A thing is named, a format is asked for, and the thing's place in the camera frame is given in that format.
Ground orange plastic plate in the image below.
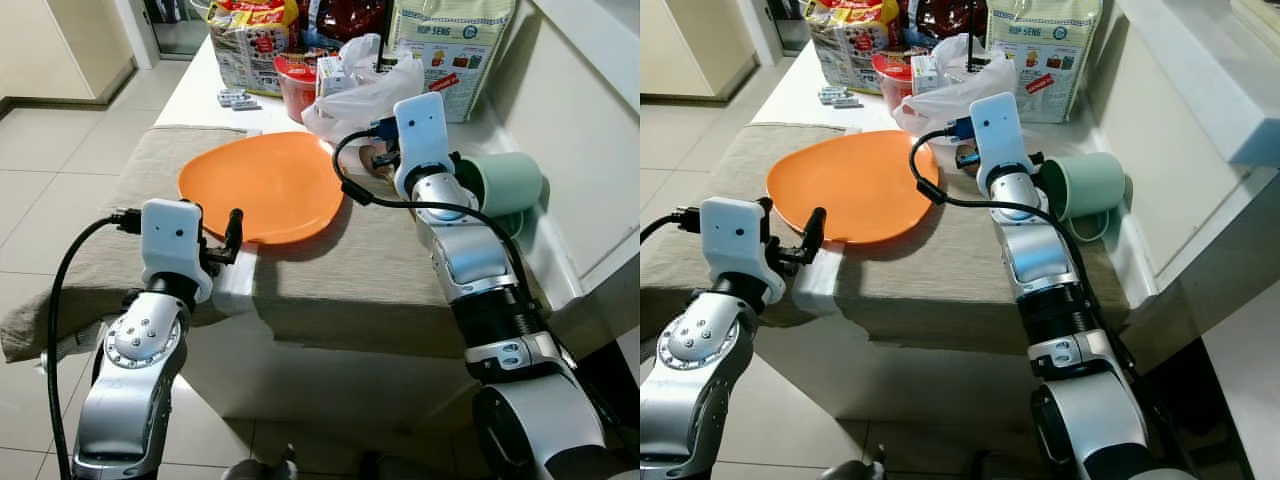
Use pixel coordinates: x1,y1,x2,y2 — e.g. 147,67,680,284
178,131,346,246
766,130,941,245

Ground green plastic mug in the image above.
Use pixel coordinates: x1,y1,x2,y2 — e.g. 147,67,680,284
1038,151,1129,243
452,152,546,239

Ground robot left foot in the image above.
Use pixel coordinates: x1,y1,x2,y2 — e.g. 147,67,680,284
222,448,298,480
820,447,891,480

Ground dark red snack bag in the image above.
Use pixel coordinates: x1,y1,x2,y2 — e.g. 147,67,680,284
298,0,391,51
900,0,991,49

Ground cream floor cabinet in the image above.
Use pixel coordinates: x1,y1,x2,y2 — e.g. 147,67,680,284
0,0,136,101
640,0,766,101

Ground red noodle cup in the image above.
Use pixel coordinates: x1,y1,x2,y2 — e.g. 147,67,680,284
273,53,321,123
870,52,916,116

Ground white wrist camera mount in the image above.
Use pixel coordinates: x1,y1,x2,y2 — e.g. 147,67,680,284
972,92,1033,196
393,92,453,201
700,197,786,304
140,198,214,303

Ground white plastic bag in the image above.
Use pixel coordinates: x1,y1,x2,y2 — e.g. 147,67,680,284
893,33,1011,141
302,33,426,149

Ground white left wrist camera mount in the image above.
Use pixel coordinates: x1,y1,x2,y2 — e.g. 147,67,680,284
140,198,214,303
700,197,786,304

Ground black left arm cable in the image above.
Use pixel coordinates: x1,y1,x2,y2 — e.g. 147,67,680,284
640,207,703,246
47,207,144,480

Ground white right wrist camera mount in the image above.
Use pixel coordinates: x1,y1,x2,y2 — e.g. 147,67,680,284
393,92,453,201
972,92,1033,196

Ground yellow green snack pack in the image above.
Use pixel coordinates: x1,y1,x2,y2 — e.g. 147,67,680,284
205,0,301,98
805,0,896,96

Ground small white carton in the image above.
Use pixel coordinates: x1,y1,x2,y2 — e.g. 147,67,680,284
315,55,346,98
910,55,941,96

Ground cream cracker bag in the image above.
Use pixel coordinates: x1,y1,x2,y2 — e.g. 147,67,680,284
985,0,1104,124
385,0,518,123

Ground white kitchen counter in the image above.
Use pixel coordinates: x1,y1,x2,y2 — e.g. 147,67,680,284
150,0,641,441
755,0,1280,441

